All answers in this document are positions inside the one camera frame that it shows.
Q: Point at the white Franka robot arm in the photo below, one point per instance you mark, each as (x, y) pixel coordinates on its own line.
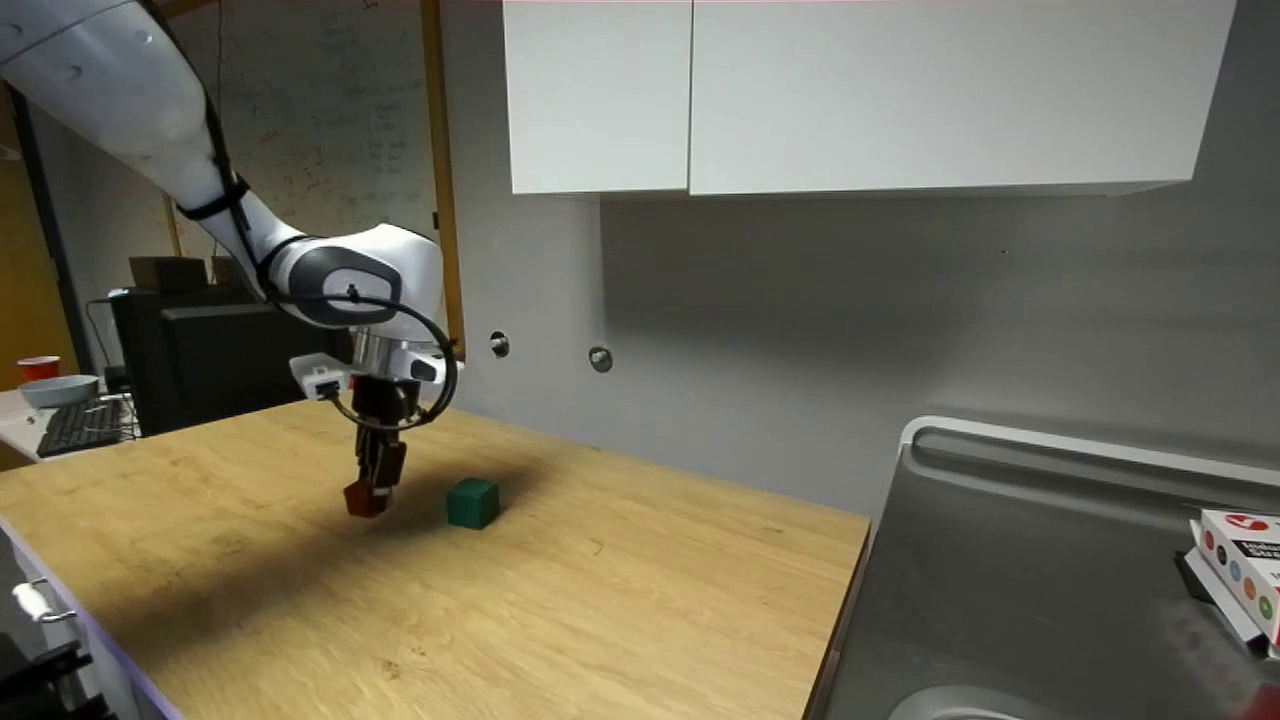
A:
(175, 144)

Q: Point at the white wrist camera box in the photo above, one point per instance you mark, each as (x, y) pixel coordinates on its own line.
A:
(320, 377)

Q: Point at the green block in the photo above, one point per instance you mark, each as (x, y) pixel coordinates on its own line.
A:
(474, 502)

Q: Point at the red cup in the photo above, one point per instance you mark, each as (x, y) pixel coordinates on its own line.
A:
(36, 368)

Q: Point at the wooden door frame strip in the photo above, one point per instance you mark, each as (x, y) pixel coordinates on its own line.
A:
(443, 174)

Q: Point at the orange block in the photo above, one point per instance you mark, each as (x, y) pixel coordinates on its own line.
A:
(362, 502)

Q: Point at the black keyboard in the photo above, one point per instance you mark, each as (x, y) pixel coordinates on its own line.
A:
(80, 424)

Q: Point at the white red card box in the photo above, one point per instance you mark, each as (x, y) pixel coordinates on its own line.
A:
(1247, 567)

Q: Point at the black printer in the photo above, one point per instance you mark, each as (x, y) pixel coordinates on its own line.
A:
(202, 355)

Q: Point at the narrow white wall cabinet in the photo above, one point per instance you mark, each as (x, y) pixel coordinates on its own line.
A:
(597, 95)

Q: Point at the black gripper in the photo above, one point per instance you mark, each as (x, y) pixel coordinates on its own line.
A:
(391, 380)

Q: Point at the stainless steel sink counter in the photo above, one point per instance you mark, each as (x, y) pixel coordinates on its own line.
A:
(1040, 584)

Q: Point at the round metal wall socket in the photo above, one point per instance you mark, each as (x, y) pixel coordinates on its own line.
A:
(496, 341)
(603, 357)

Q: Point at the wide white wall cabinet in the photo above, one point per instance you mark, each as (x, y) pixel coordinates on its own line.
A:
(961, 90)

